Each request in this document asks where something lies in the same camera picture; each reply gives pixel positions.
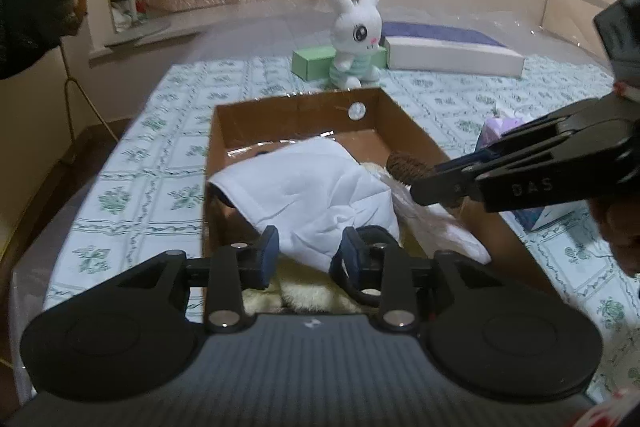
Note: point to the white plastic packet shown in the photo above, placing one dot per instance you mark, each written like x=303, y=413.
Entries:
x=440, y=232

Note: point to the purple tissue pack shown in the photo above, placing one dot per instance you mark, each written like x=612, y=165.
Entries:
x=500, y=127

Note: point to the flat white purple-topped box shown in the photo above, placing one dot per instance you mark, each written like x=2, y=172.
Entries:
x=450, y=57

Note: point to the cardboard box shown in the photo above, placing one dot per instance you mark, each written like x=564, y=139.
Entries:
x=300, y=117

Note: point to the small green box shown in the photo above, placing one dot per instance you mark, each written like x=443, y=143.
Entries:
x=312, y=62

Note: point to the gold metal coat rack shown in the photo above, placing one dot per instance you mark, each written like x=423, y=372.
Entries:
x=65, y=62

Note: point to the white plush rabbit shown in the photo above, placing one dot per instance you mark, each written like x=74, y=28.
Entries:
x=355, y=27

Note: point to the brown scrunchie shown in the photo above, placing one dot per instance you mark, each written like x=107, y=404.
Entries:
x=405, y=164

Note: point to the person's right hand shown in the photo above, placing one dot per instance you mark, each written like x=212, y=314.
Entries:
x=620, y=232

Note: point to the white face mask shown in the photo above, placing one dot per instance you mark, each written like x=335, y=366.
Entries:
x=310, y=192

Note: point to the red patterned white sleeve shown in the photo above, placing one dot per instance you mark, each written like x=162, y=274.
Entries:
x=600, y=417

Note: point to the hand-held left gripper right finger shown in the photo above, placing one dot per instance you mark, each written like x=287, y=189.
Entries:
x=351, y=257

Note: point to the yellow towel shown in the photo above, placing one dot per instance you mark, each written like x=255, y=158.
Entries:
x=310, y=294

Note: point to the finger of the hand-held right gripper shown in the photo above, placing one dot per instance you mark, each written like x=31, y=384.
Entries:
x=530, y=187
x=550, y=129

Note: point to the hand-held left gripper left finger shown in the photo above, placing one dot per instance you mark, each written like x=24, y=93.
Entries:
x=264, y=257

